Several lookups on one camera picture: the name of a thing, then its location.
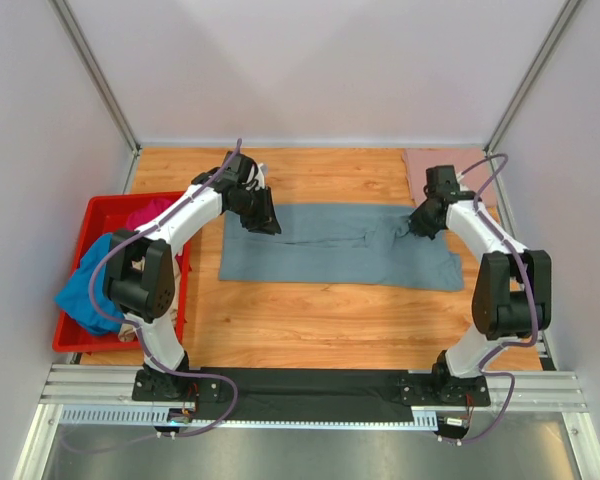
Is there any red plastic bin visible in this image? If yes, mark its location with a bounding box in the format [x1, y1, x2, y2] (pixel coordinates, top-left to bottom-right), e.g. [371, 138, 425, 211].
[52, 192, 181, 353]

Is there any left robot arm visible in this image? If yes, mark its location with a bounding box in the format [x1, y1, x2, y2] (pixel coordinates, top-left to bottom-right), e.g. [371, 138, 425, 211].
[93, 150, 281, 402]

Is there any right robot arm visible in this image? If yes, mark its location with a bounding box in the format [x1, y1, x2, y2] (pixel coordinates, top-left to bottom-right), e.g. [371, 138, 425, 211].
[409, 165, 552, 403]

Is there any grey blue t shirt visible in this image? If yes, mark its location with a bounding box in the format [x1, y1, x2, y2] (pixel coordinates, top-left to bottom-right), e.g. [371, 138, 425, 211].
[218, 203, 465, 292]

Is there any aluminium frame post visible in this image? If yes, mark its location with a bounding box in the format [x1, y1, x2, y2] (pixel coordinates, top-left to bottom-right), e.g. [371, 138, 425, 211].
[483, 0, 585, 153]
[49, 0, 140, 153]

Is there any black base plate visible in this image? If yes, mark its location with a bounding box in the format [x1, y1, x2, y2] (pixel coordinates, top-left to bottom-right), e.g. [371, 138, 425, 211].
[132, 367, 491, 416]

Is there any bright blue t shirt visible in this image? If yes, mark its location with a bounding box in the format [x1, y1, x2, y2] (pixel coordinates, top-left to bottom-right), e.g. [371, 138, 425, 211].
[55, 233, 124, 336]

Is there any purple cable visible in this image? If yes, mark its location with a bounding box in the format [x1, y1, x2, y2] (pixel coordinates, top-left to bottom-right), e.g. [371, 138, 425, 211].
[437, 153, 540, 446]
[59, 138, 244, 455]

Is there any left aluminium frame post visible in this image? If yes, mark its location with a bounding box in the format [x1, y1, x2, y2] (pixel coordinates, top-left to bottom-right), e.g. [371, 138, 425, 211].
[49, 0, 140, 153]

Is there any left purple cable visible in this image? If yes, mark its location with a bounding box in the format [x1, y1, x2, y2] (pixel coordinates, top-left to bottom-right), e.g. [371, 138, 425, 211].
[59, 138, 244, 455]

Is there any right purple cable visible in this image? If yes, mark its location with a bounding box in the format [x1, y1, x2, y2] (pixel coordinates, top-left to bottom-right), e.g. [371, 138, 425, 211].
[437, 153, 540, 446]

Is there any beige t shirt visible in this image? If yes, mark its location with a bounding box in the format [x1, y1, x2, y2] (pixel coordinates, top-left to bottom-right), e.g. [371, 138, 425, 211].
[118, 256, 182, 343]

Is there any right aluminium frame post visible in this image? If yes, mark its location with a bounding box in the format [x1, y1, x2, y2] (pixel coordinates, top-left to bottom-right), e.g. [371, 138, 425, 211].
[483, 0, 585, 153]

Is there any magenta t shirt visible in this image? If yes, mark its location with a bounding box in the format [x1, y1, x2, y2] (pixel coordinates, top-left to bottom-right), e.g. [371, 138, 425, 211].
[124, 197, 175, 231]

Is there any folded pink t shirt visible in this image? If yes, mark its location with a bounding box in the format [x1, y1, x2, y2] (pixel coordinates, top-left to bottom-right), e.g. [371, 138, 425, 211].
[402, 147, 497, 208]

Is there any slotted cable duct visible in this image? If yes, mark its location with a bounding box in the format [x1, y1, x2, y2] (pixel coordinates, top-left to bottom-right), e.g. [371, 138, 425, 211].
[59, 405, 438, 431]

